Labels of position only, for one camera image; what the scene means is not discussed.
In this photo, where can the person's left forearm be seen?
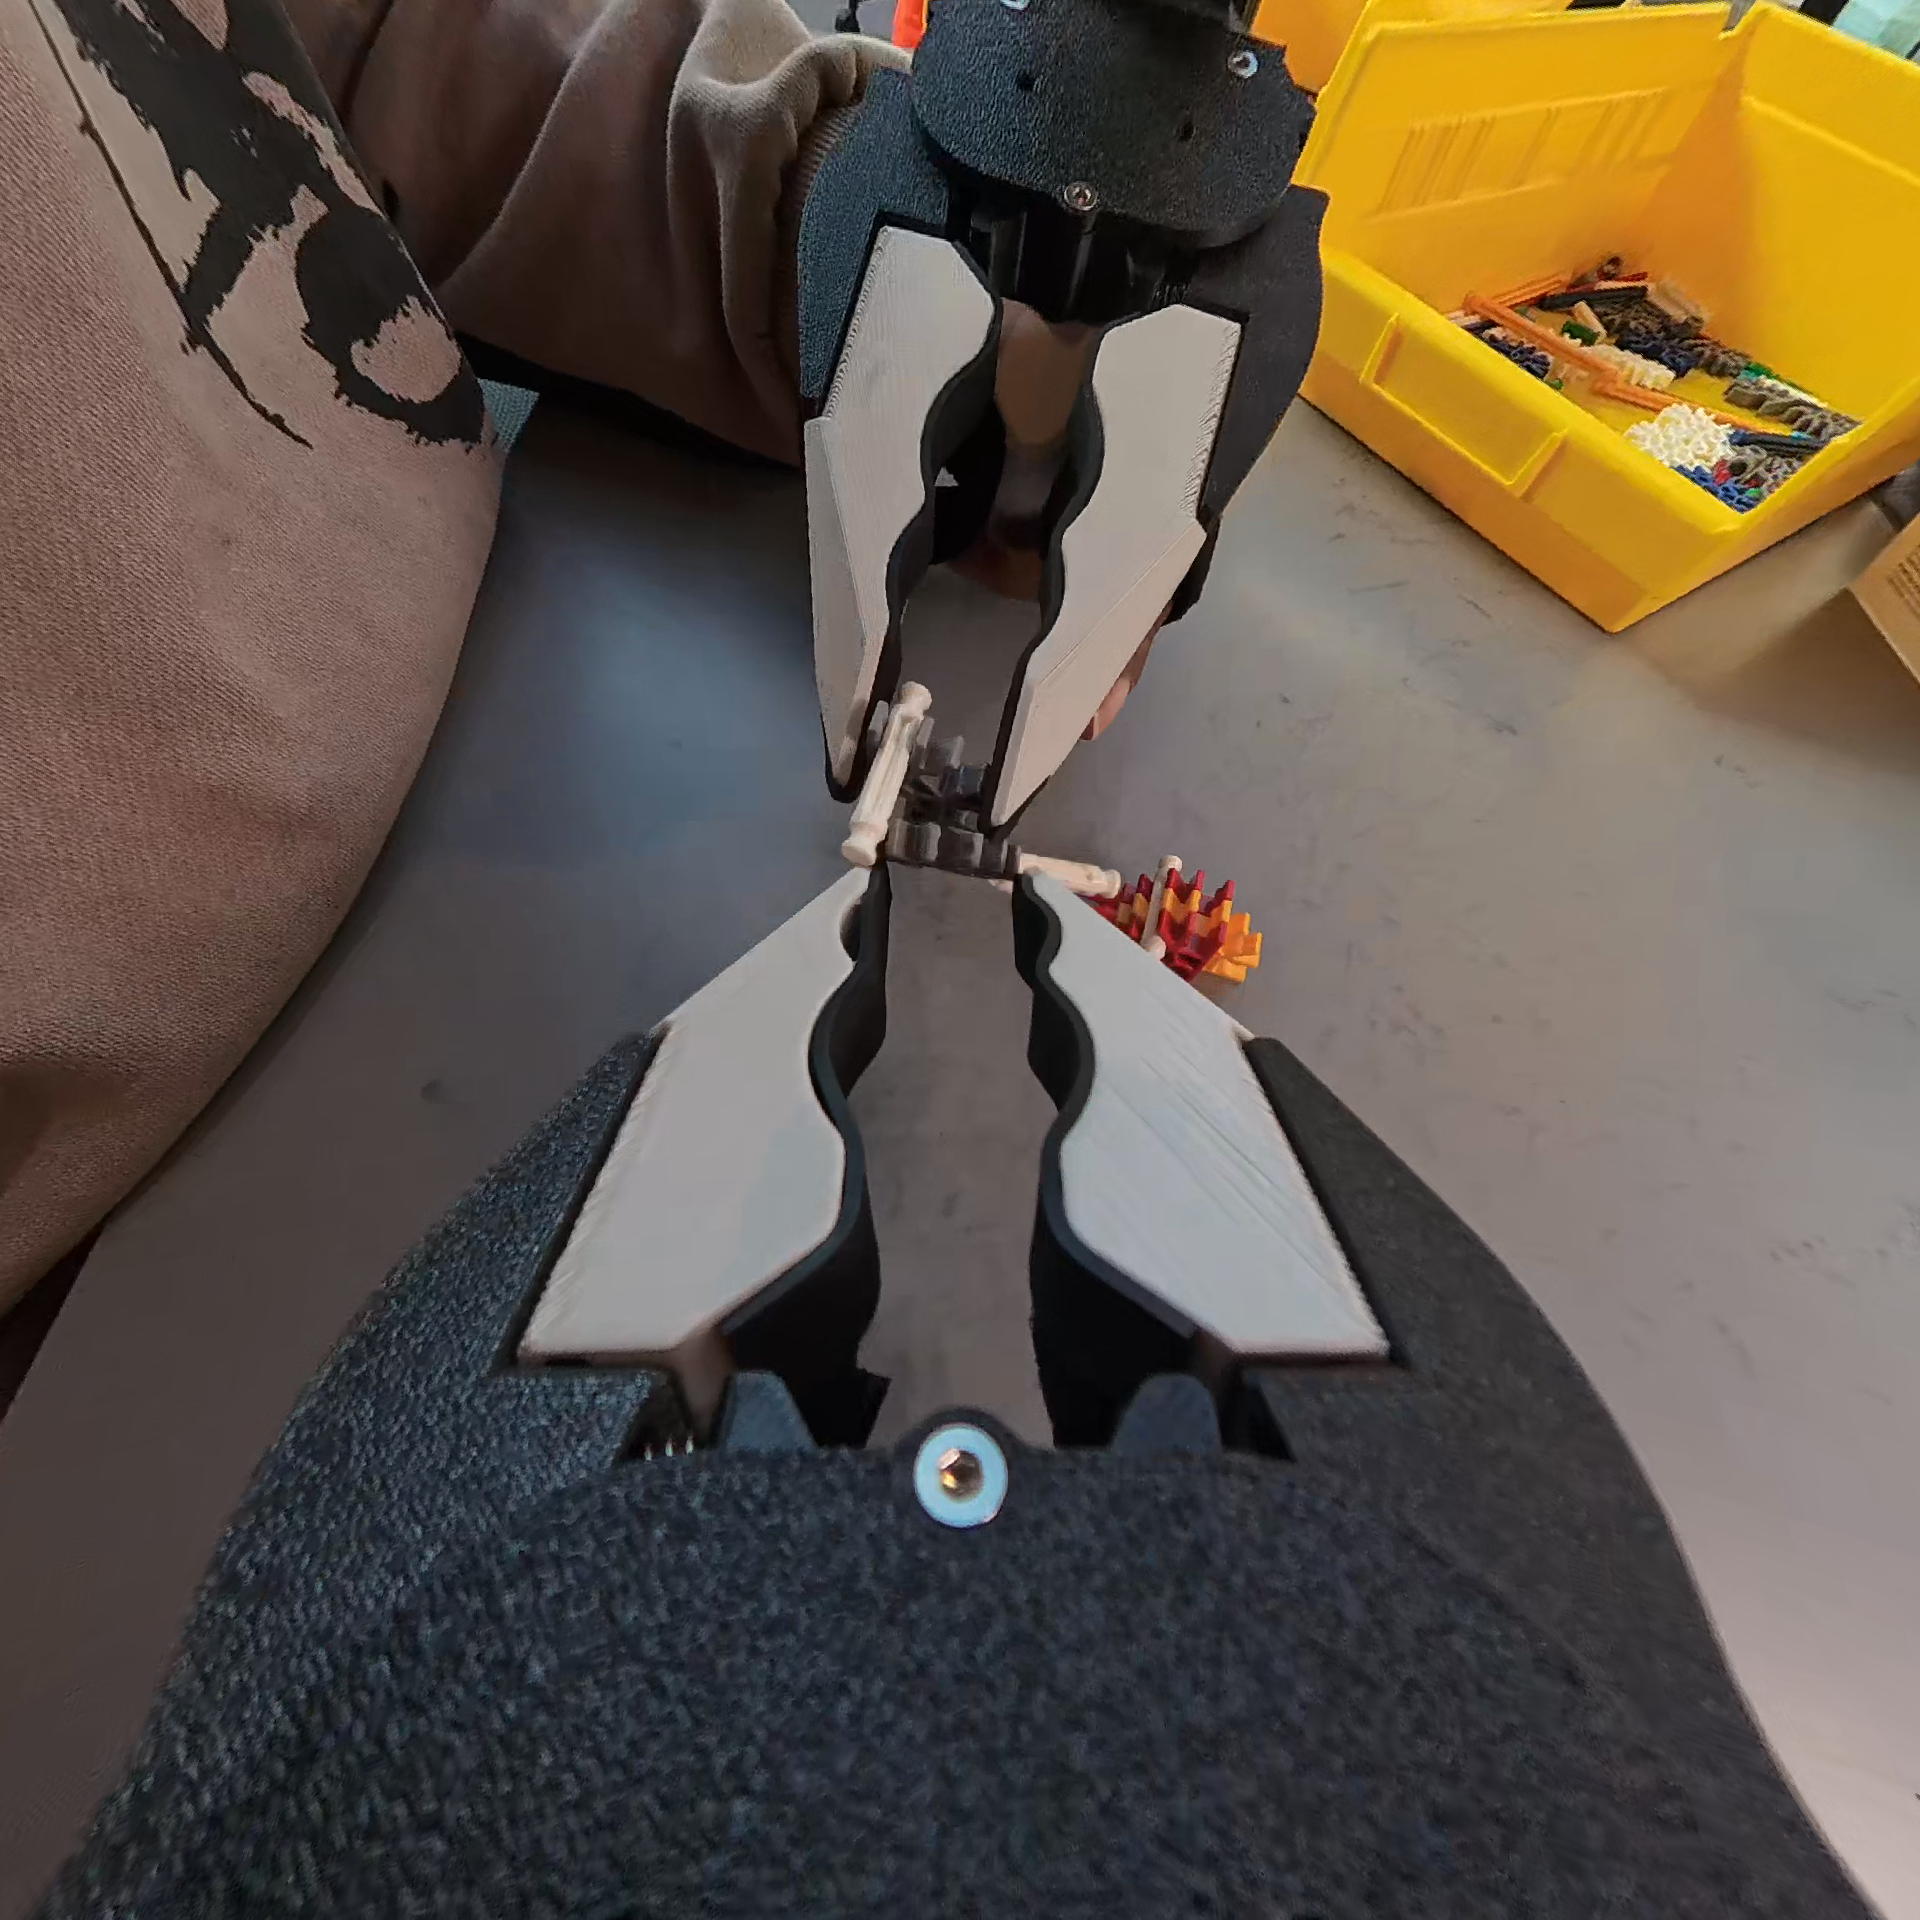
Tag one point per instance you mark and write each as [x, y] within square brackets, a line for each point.
[601, 181]

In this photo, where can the person's beige sweater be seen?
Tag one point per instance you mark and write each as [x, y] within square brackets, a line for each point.
[196, 751]

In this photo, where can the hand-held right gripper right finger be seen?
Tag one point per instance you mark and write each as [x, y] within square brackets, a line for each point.
[1214, 1201]

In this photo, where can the yellow toy connector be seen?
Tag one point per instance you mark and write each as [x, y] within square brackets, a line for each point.
[1234, 944]

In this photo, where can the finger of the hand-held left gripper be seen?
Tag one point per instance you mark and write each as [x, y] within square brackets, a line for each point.
[1149, 480]
[879, 422]

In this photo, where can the folded instruction sheet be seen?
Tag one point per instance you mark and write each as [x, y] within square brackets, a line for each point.
[1893, 599]

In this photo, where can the orange traffic cone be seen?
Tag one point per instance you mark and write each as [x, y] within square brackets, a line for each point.
[910, 18]

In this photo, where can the red toy connector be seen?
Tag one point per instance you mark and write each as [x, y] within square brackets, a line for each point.
[1172, 878]
[1185, 932]

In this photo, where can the yellow plastic bin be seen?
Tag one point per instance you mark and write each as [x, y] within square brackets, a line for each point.
[1425, 376]
[1321, 30]

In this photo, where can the pile of toy building parts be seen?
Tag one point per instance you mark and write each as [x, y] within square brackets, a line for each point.
[1681, 436]

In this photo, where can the person's left hand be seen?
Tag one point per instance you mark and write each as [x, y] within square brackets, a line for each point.
[1129, 682]

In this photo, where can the grey toy connector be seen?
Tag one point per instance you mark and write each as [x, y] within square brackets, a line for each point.
[946, 788]
[962, 854]

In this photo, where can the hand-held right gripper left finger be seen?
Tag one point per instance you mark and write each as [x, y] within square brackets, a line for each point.
[705, 1201]

